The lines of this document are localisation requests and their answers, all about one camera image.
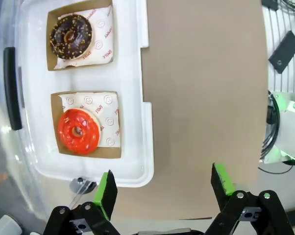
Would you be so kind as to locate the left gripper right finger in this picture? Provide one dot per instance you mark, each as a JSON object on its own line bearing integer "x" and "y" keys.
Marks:
{"x": 219, "y": 183}

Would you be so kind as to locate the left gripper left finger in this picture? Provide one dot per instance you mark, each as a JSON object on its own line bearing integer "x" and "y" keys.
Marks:
{"x": 105, "y": 195}

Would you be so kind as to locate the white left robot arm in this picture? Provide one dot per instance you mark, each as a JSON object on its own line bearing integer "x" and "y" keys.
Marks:
{"x": 292, "y": 132}

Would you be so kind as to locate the red glazed donut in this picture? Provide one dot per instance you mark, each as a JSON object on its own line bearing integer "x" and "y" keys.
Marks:
{"x": 66, "y": 138}

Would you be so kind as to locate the brown cardboard donut tray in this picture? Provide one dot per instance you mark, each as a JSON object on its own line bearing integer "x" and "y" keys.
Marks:
{"x": 49, "y": 49}
{"x": 55, "y": 122}

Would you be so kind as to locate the chocolate donut with nuts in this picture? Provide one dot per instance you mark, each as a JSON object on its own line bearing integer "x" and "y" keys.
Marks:
{"x": 82, "y": 25}

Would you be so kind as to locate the metal cover hinge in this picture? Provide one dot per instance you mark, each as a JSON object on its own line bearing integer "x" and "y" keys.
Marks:
{"x": 80, "y": 182}

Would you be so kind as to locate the white printed paper liner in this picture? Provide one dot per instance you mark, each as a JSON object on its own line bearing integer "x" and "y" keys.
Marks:
{"x": 103, "y": 29}
{"x": 108, "y": 110}

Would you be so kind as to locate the white plastic block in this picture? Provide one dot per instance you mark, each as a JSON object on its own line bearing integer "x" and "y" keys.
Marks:
{"x": 5, "y": 225}

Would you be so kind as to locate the white plastic display tray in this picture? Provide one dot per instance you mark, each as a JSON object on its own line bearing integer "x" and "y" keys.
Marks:
{"x": 132, "y": 80}

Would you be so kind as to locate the clear plastic cover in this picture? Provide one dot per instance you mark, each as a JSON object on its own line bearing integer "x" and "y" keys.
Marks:
{"x": 0, "y": 102}

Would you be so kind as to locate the black rectangular bracket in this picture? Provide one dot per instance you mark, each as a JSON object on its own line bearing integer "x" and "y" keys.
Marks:
{"x": 284, "y": 52}
{"x": 270, "y": 4}

